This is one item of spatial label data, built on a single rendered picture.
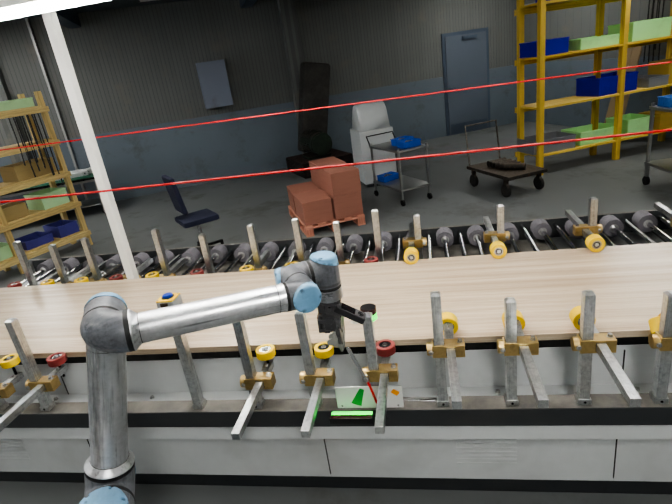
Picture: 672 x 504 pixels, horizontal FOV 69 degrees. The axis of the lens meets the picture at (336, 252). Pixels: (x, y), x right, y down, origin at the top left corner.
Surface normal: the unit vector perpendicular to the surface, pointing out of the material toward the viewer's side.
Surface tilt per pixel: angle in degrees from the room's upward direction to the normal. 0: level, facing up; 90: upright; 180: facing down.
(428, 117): 90
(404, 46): 90
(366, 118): 80
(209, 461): 90
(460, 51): 90
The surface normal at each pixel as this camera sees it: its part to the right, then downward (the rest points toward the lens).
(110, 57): 0.29, 0.31
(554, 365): -0.15, 0.38
